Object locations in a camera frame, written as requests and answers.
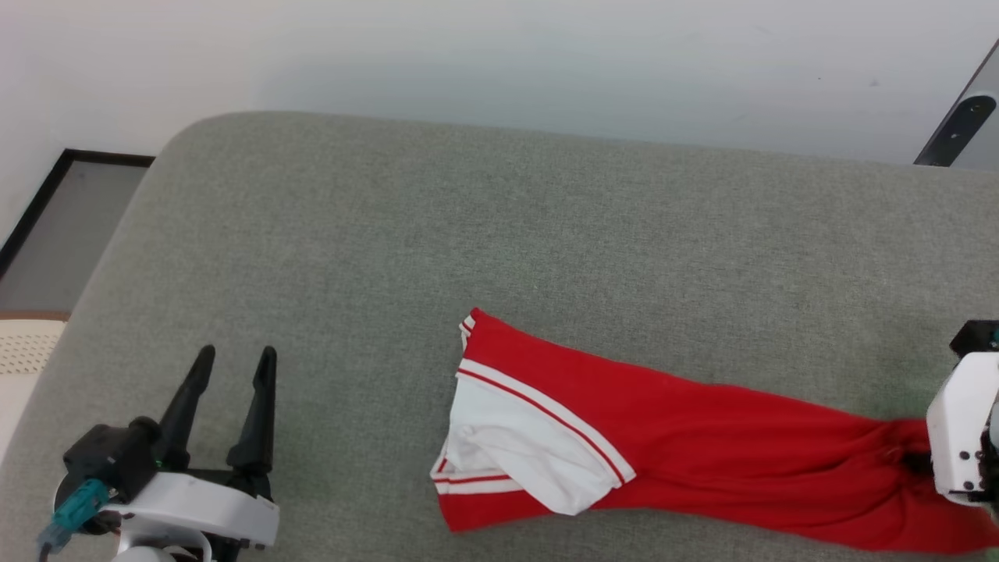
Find grey-green fabric sofa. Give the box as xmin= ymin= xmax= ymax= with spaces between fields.
xmin=0 ymin=111 xmax=999 ymax=562

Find black framed grey panel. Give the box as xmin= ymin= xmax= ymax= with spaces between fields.
xmin=912 ymin=37 xmax=999 ymax=170
xmin=0 ymin=148 xmax=156 ymax=318

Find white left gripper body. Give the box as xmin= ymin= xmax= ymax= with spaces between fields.
xmin=100 ymin=461 xmax=281 ymax=562

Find cream perforated panel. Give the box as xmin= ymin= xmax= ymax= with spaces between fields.
xmin=0 ymin=312 xmax=70 ymax=463

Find teal cable connector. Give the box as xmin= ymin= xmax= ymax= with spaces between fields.
xmin=37 ymin=478 xmax=111 ymax=555

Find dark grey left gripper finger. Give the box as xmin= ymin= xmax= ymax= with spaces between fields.
xmin=226 ymin=346 xmax=279 ymax=478
xmin=159 ymin=345 xmax=217 ymax=474

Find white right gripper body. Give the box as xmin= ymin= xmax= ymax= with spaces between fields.
xmin=926 ymin=351 xmax=999 ymax=510

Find red white sports jersey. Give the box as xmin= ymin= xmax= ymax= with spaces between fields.
xmin=429 ymin=307 xmax=999 ymax=557

